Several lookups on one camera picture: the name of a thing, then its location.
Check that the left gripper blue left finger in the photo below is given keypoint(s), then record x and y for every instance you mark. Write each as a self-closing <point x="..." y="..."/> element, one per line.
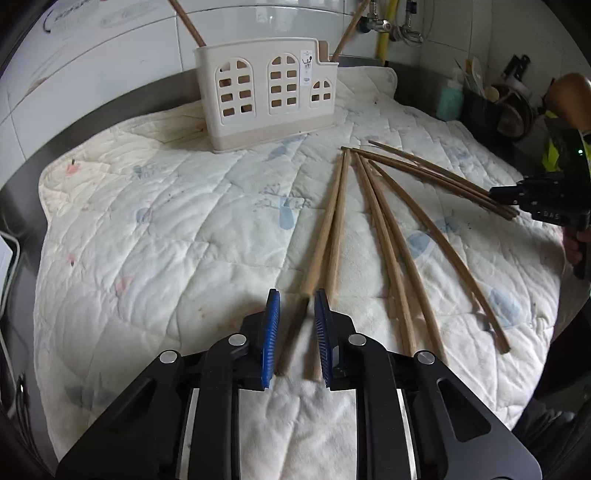
<point x="256" y="367"/>

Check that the beige plastic utensil holder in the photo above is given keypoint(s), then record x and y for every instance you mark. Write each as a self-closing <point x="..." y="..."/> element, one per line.
<point x="265" y="90"/>

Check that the green plastic basket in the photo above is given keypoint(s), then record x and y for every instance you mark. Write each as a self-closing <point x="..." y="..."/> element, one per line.
<point x="566" y="149"/>

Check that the metal water valve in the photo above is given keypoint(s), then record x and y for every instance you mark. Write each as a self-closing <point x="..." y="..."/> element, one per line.
<point x="373" y="22"/>
<point x="410" y="36"/>

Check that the teal soap bottle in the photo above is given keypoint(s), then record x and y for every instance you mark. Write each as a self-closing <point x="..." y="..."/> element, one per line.
<point x="451" y="97"/>

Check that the right hand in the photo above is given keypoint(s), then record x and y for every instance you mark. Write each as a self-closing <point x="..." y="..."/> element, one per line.
<point x="571" y="246"/>

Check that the white quilted mat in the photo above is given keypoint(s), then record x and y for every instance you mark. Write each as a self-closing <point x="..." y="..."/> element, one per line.
<point x="156" y="242"/>

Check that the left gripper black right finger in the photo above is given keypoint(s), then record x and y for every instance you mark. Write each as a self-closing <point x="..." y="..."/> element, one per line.
<point x="333" y="331"/>

